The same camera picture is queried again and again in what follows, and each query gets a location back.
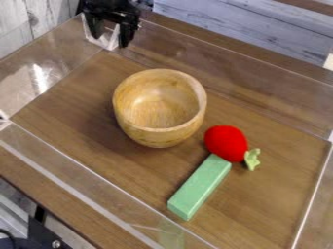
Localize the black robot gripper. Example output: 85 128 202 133
81 0 140 48

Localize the wooden bowl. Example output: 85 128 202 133
112 69 207 148

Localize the red plush strawberry toy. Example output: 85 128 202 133
204 125 262 171

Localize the green rectangular block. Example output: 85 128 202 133
167 154 231 221

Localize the clear acrylic corner bracket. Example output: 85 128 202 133
80 15 119 51

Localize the clear acrylic tray wall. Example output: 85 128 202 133
0 19 333 249

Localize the black metal table bracket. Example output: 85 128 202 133
0 204 72 249

